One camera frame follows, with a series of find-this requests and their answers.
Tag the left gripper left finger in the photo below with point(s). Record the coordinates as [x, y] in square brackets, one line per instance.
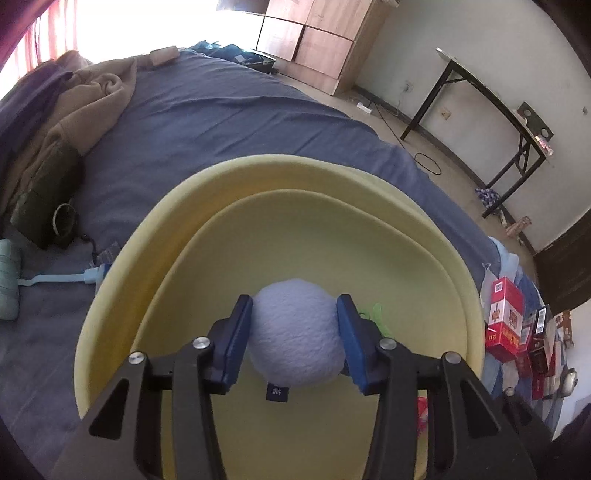
[120, 435]

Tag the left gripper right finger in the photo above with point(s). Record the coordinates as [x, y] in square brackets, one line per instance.
[468, 436]

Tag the light blue sponge ball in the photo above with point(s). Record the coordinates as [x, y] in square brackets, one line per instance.
[294, 339]

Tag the blue white patchwork quilt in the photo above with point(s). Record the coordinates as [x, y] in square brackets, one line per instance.
[498, 378]

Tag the red white cigarette box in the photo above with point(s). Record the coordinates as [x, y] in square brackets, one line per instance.
[504, 327]

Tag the dark wooden door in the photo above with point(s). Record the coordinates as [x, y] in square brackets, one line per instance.
[563, 268]

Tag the pink snack bag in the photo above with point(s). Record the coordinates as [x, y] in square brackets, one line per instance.
[515, 229]

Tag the light blue brush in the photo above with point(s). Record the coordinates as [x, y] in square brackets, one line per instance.
[11, 280]

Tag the blue checked cloth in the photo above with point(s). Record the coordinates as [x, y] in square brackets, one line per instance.
[487, 196]

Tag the yellow plastic basin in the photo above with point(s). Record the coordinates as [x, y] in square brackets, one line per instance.
[243, 224]

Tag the black folding table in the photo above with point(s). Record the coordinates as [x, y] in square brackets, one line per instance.
[501, 145]

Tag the dark blue bed sheet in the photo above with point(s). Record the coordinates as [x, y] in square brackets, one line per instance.
[182, 118]

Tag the tan jacket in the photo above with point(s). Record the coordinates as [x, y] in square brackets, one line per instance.
[86, 109]

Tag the white power strip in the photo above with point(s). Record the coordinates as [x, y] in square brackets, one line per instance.
[364, 108]

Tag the black open suitcase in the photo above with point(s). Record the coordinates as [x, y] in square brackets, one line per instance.
[234, 54]

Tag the wooden wardrobe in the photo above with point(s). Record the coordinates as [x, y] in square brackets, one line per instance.
[322, 43]

